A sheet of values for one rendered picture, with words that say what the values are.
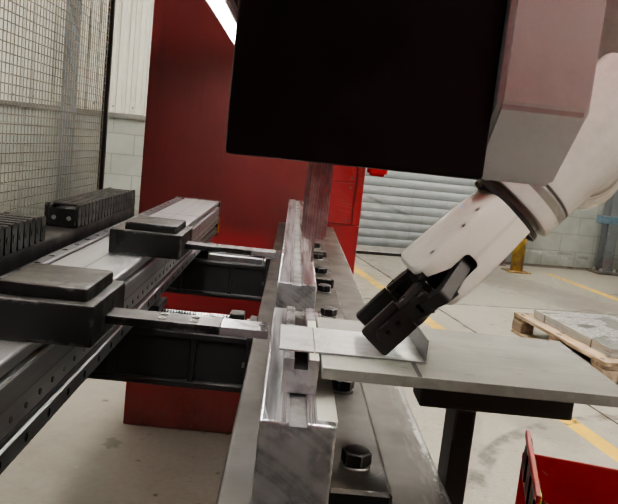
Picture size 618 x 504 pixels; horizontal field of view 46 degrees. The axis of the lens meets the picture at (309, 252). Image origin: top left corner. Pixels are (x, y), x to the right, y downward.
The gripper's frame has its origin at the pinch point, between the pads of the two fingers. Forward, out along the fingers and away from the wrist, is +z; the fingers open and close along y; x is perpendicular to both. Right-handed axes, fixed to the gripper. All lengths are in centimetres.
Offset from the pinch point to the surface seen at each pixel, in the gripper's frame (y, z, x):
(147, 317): -0.6, 15.6, -15.3
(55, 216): -56, 32, -36
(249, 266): -132, 27, -2
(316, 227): 4.2, -1.9, -11.1
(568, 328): -396, -52, 189
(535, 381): 6.1, -6.5, 11.3
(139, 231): -45, 21, -24
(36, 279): 1.5, 19.7, -24.6
